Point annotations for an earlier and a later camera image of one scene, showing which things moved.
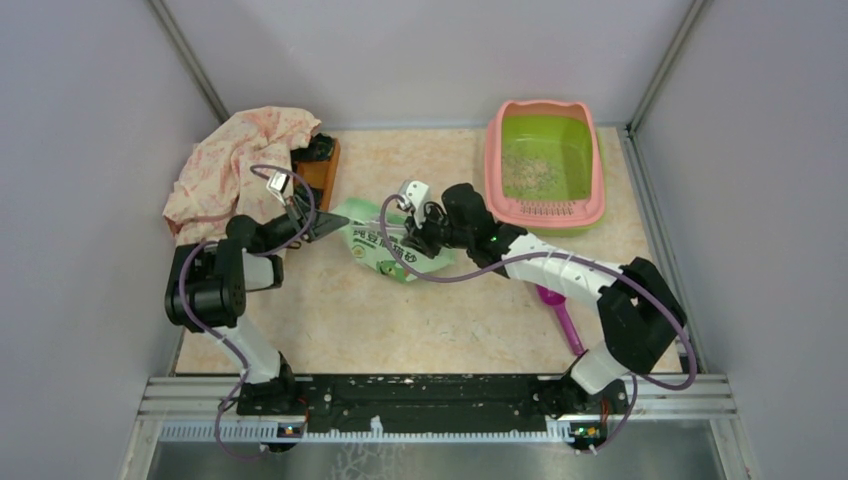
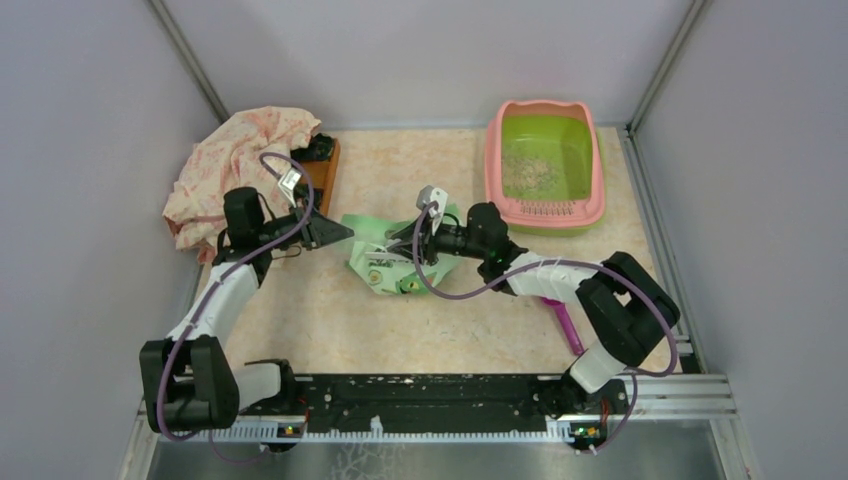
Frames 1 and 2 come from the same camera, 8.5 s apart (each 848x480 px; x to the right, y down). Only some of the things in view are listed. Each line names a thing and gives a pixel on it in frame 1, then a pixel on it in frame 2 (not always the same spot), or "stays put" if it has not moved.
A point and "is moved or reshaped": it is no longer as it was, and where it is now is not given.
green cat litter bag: (365, 238) is moved or reshaped
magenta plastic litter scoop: (559, 301) stays put
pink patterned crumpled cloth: (213, 181) stays put
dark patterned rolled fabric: (319, 149) stays put
